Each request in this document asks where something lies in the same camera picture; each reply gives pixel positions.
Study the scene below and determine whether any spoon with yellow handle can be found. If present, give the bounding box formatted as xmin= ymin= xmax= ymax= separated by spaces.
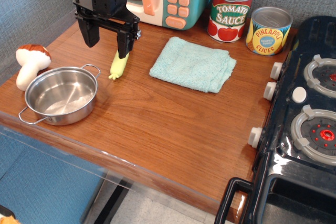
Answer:
xmin=108 ymin=51 xmax=130 ymax=80

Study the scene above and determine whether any white stove knob middle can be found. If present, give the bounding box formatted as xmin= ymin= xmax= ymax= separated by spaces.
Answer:
xmin=263 ymin=82 xmax=277 ymax=101

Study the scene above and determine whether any light blue folded towel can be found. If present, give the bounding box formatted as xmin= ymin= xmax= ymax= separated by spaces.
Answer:
xmin=149 ymin=37 xmax=237 ymax=93

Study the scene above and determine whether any stainless steel pot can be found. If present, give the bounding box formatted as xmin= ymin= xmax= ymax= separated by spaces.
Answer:
xmin=18 ymin=64 xmax=101 ymax=126

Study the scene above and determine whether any black toy stove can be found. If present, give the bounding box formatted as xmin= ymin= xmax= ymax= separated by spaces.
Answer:
xmin=215 ymin=16 xmax=335 ymax=223

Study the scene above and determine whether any white stove knob top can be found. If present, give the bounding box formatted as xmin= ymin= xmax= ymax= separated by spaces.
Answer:
xmin=270 ymin=62 xmax=283 ymax=80

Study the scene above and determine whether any plush mushroom toy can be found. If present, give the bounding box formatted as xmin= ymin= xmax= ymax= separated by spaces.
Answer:
xmin=16 ymin=44 xmax=51 ymax=91

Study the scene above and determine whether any white stove knob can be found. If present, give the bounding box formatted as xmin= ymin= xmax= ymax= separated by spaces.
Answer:
xmin=263 ymin=82 xmax=277 ymax=101
xmin=270 ymin=62 xmax=283 ymax=80
xmin=248 ymin=127 xmax=263 ymax=148

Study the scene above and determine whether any white stove knob bottom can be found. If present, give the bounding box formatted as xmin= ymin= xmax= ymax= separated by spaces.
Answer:
xmin=248 ymin=127 xmax=263 ymax=148

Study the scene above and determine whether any pineapple slices can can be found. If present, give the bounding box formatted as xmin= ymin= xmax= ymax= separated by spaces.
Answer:
xmin=246 ymin=6 xmax=293 ymax=56

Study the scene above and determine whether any tomato sauce can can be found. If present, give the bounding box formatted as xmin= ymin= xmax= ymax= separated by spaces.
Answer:
xmin=207 ymin=0 xmax=253 ymax=42

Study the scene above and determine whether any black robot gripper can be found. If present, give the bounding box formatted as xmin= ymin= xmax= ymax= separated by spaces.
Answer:
xmin=73 ymin=0 xmax=141 ymax=59

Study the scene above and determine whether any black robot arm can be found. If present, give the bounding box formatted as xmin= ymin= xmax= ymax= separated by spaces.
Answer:
xmin=1 ymin=0 xmax=141 ymax=59

